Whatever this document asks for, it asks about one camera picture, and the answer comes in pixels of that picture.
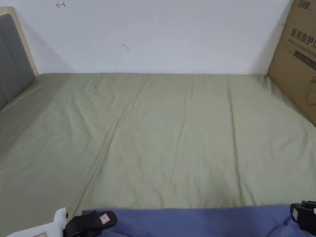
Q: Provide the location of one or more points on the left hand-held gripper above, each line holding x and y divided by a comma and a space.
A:
47, 228

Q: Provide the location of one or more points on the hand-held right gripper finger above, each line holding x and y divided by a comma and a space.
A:
294, 212
307, 217

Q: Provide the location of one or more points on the blue garment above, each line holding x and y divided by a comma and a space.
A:
197, 223

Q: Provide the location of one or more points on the bed with pale green sheet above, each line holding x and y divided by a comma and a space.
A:
153, 138

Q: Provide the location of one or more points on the brown cardboard carton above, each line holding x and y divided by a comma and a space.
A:
295, 59

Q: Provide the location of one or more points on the grey padded headboard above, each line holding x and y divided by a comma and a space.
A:
11, 69

